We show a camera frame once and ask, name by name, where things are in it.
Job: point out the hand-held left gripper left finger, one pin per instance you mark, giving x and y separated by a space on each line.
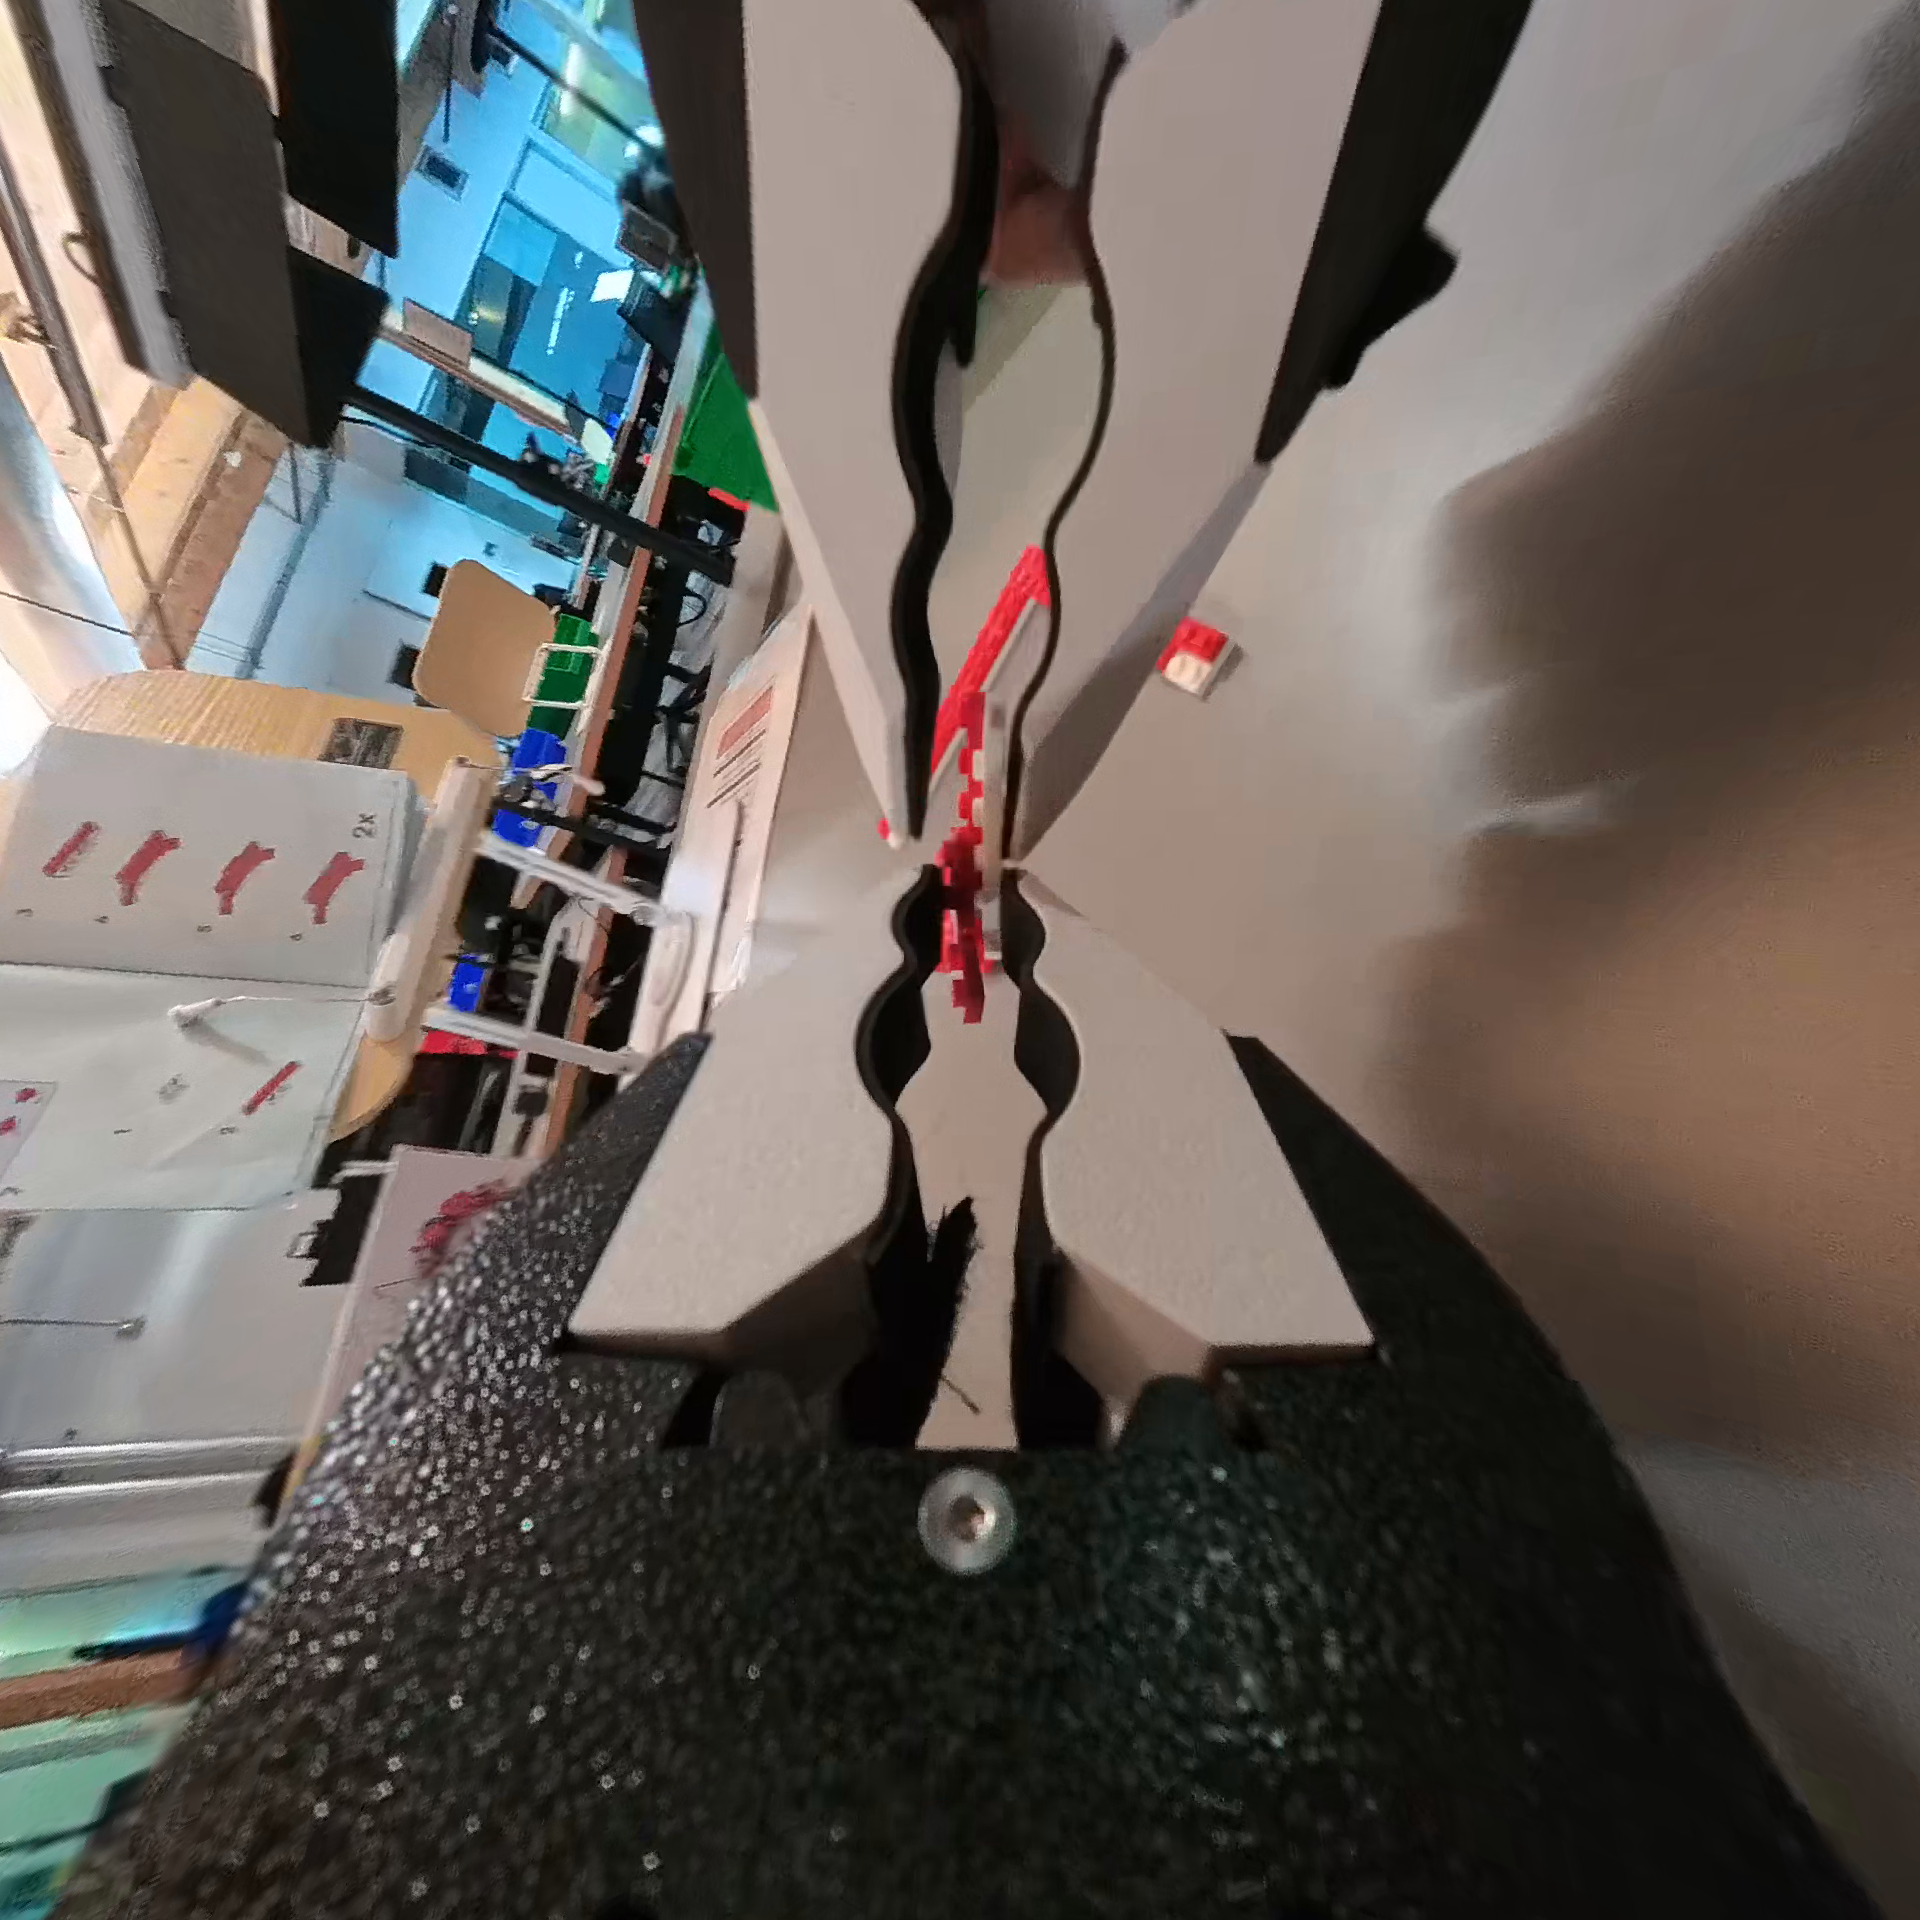
751 1184

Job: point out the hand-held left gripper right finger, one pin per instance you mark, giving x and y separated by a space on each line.
1184 1184

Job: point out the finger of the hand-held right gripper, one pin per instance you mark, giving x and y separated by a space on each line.
1201 299
839 299

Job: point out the red lego assembly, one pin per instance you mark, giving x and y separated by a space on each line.
984 667

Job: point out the red and white lego plate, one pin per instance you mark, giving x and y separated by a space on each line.
1193 647

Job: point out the open lego instruction booklet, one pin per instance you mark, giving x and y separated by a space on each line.
194 900

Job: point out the person's right hand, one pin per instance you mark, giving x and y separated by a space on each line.
1038 234

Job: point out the green board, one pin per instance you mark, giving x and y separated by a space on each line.
727 434

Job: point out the white printed sheet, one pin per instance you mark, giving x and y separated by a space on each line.
404 1275

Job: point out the white paper with red label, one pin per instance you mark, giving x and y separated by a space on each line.
756 779

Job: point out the blue storage bin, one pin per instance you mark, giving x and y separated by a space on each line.
524 786

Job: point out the green storage bin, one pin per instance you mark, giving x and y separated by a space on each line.
559 661

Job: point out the black hanging box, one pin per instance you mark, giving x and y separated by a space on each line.
339 120
224 225

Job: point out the black desk frame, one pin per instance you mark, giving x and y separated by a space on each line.
524 481

